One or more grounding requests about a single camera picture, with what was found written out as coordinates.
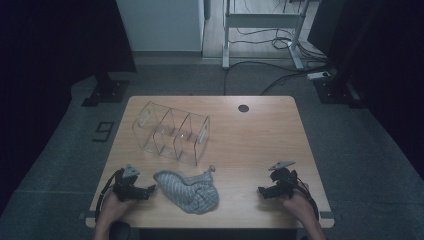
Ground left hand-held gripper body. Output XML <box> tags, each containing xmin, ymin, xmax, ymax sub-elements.
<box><xmin>113</xmin><ymin>163</ymin><xmax>148</xmax><ymax>202</ymax></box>

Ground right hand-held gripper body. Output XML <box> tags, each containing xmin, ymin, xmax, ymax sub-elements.
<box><xmin>268</xmin><ymin>161</ymin><xmax>298</xmax><ymax>198</ymax></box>

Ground grey striped cloth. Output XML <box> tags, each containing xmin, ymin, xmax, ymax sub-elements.
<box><xmin>152</xmin><ymin>164</ymin><xmax>220</xmax><ymax>215</ymax></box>

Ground clear acrylic divided organizer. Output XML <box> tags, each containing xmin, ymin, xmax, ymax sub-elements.
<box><xmin>131</xmin><ymin>100</ymin><xmax>211</xmax><ymax>167</ymax></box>

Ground person's left hand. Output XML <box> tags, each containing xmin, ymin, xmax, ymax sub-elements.
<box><xmin>98</xmin><ymin>191</ymin><xmax>138</xmax><ymax>224</ymax></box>

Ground person's right hand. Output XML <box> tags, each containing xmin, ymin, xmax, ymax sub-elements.
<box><xmin>279</xmin><ymin>184</ymin><xmax>318</xmax><ymax>224</ymax></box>

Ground person's dark clothed leg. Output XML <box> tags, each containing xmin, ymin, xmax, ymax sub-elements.
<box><xmin>109</xmin><ymin>221</ymin><xmax>132</xmax><ymax>240</ymax></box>

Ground black stand base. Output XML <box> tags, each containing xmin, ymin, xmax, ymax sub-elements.
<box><xmin>81</xmin><ymin>71</ymin><xmax>130</xmax><ymax>108</ymax></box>
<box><xmin>313</xmin><ymin>74</ymin><xmax>368</xmax><ymax>109</ymax></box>

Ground white power strip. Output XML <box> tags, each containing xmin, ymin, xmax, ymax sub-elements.
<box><xmin>306</xmin><ymin>70</ymin><xmax>332</xmax><ymax>81</ymax></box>

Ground black curtain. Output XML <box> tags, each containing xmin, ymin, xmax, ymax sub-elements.
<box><xmin>0</xmin><ymin>0</ymin><xmax>138</xmax><ymax>214</ymax></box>
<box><xmin>306</xmin><ymin>0</ymin><xmax>424</xmax><ymax>183</ymax></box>

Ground white cabinet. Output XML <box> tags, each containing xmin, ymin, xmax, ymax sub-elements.
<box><xmin>115</xmin><ymin>0</ymin><xmax>205</xmax><ymax>53</ymax></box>

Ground right hand-held gripper black cable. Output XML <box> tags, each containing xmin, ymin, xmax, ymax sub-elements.
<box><xmin>293</xmin><ymin>179</ymin><xmax>320</xmax><ymax>221</ymax></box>

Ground black floor cable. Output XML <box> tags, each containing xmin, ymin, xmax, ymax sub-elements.
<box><xmin>223</xmin><ymin>60</ymin><xmax>331</xmax><ymax>97</ymax></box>
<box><xmin>260</xmin><ymin>68</ymin><xmax>334</xmax><ymax>97</ymax></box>

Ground tangle of black cables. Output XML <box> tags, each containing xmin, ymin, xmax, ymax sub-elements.
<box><xmin>228</xmin><ymin>0</ymin><xmax>329</xmax><ymax>63</ymax></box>

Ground white metal desk frame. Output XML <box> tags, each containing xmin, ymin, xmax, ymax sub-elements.
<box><xmin>222</xmin><ymin>0</ymin><xmax>311</xmax><ymax>70</ymax></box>

